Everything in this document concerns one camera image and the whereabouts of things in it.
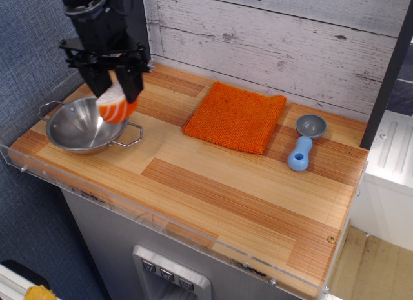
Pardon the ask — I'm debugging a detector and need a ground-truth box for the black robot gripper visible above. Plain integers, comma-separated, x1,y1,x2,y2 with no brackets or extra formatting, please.
59,8,154,103

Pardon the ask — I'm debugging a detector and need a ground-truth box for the orange salmon sushi toy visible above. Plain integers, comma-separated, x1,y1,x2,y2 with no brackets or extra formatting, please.
95,81,139,124

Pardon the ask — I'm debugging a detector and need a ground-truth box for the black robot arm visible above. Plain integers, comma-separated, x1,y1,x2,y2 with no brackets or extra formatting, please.
59,0,153,103

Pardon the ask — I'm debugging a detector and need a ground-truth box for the orange knitted cloth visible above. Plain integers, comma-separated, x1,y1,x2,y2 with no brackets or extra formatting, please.
183,82,287,154

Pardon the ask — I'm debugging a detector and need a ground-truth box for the grey toy fridge cabinet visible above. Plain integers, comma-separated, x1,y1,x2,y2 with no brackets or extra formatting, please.
63,190,295,299

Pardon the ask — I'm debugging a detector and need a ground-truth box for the clear acrylic table guard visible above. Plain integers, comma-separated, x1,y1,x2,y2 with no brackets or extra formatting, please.
0,38,368,297

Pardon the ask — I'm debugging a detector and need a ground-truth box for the blue grey toy scoop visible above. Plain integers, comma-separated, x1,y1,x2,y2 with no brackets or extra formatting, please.
287,114,328,172

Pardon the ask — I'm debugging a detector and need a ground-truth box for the silver dispenser button panel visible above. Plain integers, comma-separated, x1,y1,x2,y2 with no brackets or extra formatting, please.
132,245,212,299

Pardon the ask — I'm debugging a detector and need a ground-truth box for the black yellow object bottom-left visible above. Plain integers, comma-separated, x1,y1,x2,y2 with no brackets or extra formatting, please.
1,260,58,300

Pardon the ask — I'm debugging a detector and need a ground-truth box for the white side cabinet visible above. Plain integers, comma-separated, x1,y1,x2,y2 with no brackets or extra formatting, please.
350,111,412,250

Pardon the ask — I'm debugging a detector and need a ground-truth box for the dark grey left post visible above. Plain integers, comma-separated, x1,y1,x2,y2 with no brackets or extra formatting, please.
119,0,151,61

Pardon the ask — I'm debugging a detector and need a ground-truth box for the dark grey post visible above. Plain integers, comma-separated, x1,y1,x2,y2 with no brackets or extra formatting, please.
119,0,151,61
359,0,412,150

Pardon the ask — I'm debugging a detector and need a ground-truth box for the stainless steel two-handled bowl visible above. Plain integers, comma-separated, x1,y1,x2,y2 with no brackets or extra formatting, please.
37,96,144,155

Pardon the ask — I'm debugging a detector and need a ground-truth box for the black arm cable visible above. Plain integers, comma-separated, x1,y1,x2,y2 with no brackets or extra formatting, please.
111,0,134,17

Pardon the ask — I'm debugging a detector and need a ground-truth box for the dark grey right post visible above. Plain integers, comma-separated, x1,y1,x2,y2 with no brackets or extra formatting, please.
359,0,412,150

